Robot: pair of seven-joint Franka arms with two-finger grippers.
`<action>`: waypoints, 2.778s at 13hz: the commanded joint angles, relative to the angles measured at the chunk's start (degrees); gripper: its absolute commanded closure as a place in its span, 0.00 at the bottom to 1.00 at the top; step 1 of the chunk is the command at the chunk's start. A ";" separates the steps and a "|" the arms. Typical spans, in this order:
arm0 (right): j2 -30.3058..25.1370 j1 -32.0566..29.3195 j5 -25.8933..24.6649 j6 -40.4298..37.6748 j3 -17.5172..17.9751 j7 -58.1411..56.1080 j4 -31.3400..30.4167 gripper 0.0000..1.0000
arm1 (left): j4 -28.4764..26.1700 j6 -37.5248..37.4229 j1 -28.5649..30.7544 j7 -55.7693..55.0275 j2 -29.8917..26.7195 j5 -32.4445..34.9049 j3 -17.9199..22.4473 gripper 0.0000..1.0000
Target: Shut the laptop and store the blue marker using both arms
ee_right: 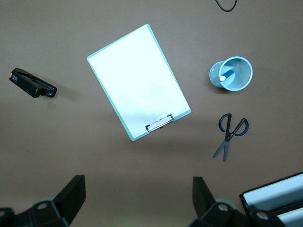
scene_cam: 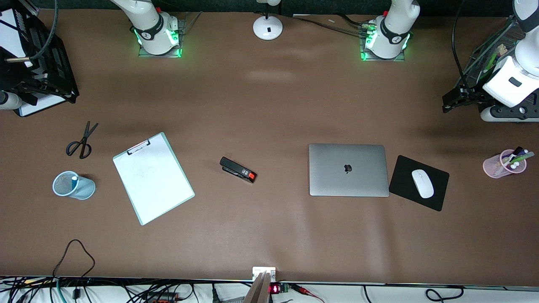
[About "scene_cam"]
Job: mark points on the black stacked file tray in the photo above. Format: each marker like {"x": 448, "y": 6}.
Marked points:
{"x": 63, "y": 63}

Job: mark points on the white round-base stand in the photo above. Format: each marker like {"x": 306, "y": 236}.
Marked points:
{"x": 268, "y": 28}

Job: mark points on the black mouse pad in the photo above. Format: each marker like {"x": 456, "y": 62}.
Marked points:
{"x": 402, "y": 181}

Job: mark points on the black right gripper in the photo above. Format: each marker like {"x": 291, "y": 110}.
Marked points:
{"x": 21, "y": 78}

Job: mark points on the grey metal post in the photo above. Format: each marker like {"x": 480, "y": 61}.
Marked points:
{"x": 257, "y": 292}

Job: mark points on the silver laptop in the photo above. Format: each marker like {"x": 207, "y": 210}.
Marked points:
{"x": 348, "y": 168}

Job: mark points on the pink yellow stationery item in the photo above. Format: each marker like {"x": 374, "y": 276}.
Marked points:
{"x": 502, "y": 50}

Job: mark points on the red LED circuit board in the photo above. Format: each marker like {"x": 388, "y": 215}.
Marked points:
{"x": 274, "y": 288}

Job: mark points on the green clipboard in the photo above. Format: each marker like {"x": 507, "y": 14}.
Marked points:
{"x": 135, "y": 148}

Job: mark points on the white paper stack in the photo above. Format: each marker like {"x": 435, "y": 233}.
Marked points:
{"x": 8, "y": 33}
{"x": 40, "y": 106}

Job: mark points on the green pen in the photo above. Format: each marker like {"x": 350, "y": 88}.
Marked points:
{"x": 524, "y": 157}

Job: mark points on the black scissors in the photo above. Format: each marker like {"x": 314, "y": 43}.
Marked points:
{"x": 86, "y": 139}

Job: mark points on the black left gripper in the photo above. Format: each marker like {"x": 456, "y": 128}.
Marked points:
{"x": 470, "y": 95}

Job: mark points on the light blue mesh cup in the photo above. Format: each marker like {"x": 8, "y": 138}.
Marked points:
{"x": 84, "y": 189}

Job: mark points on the white mount plate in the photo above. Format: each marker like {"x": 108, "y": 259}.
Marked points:
{"x": 259, "y": 271}

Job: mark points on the white computer mouse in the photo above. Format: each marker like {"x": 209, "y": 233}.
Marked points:
{"x": 422, "y": 184}

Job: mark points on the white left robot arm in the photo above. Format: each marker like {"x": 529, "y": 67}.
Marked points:
{"x": 393, "y": 25}

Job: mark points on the black orange power strip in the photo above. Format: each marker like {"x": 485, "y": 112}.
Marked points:
{"x": 162, "y": 298}

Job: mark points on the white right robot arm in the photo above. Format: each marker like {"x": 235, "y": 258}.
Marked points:
{"x": 156, "y": 29}

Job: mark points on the black red stapler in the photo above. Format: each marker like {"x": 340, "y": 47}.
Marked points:
{"x": 236, "y": 168}

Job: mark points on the green marker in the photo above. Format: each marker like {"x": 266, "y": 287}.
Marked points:
{"x": 490, "y": 62}

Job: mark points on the white paper sheet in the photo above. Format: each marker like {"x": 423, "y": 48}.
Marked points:
{"x": 156, "y": 189}

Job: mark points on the pink mesh pen cup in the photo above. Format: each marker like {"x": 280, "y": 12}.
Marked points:
{"x": 492, "y": 167}

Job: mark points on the blue marker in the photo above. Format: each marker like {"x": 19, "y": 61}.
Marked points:
{"x": 74, "y": 178}

